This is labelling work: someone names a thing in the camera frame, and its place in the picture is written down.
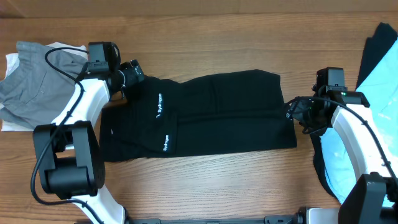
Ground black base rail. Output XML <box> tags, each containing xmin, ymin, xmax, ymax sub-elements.
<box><xmin>74</xmin><ymin>207</ymin><xmax>340</xmax><ymax>224</ymax></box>

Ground black garment under blue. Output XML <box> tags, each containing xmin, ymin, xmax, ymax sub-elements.
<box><xmin>310</xmin><ymin>22</ymin><xmax>397</xmax><ymax>199</ymax></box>

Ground grey folded garment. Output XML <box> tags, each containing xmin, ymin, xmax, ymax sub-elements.
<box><xmin>1</xmin><ymin>41</ymin><xmax>88</xmax><ymax>129</ymax></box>

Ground light blue garment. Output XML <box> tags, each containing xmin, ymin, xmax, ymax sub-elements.
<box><xmin>320</xmin><ymin>40</ymin><xmax>397</xmax><ymax>203</ymax></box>

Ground white folded garment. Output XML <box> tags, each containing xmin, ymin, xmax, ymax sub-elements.
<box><xmin>1</xmin><ymin>42</ymin><xmax>88</xmax><ymax>132</ymax></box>

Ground black Sydrogen garment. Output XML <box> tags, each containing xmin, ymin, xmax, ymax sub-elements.
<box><xmin>99</xmin><ymin>70</ymin><xmax>297</xmax><ymax>162</ymax></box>

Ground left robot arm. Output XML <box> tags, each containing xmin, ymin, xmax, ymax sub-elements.
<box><xmin>30</xmin><ymin>60</ymin><xmax>144</xmax><ymax>223</ymax></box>

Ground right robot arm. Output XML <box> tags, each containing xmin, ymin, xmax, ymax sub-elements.
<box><xmin>286</xmin><ymin>90</ymin><xmax>397</xmax><ymax>224</ymax></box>

